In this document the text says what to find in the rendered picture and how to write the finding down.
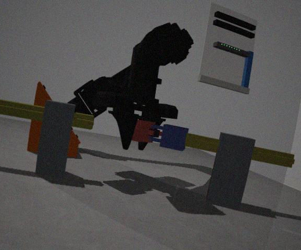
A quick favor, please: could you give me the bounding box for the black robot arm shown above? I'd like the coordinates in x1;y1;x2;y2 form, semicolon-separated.
67;22;194;117

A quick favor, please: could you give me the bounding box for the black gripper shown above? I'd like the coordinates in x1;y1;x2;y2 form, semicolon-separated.
93;69;178;150

